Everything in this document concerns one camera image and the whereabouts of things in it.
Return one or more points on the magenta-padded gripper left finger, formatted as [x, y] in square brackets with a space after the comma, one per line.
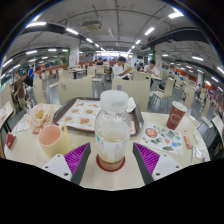
[77, 157]

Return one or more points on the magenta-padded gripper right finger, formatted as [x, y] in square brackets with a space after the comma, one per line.
[147, 157]

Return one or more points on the clear bottle with white cap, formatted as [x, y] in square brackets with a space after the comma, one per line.
[112, 133]

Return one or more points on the colourful printed flyer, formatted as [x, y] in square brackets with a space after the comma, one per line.
[161, 139]

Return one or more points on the yellow mug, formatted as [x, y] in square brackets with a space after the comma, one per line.
[56, 146]

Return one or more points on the printed paper tray liner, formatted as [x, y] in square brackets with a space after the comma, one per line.
[80, 115]

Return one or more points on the small red sauce packet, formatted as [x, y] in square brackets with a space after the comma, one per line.
[187, 142]
[36, 130]

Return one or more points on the dark food tray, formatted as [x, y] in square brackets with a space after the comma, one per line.
[59, 113]

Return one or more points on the red paper cup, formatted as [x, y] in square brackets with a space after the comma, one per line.
[176, 116]

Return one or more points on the clear plastic wrapper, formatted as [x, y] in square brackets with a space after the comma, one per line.
[198, 154]

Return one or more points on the white paper napkin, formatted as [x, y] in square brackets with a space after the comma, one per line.
[131, 105]

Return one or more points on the clear plastic food bag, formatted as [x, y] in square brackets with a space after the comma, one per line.
[40, 115]

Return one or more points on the white paper receipt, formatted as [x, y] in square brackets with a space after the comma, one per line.
[22, 127]

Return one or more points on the beige cafeteria chair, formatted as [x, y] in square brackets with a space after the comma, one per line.
[136, 91]
[75, 89]

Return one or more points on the small red carton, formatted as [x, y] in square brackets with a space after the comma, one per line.
[10, 140]

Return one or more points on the group of beige cafeteria chairs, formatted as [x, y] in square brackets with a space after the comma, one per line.
[168, 88]

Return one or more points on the white cafeteria table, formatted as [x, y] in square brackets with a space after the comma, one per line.
[5, 112]
[218, 124]

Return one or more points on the person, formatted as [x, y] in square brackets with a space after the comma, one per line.
[20, 90]
[151, 69]
[31, 71]
[118, 70]

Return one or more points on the ceiling air conditioner unit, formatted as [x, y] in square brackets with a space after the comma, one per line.
[92, 25]

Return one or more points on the group of ceiling lights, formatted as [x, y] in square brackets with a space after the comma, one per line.
[175, 15]

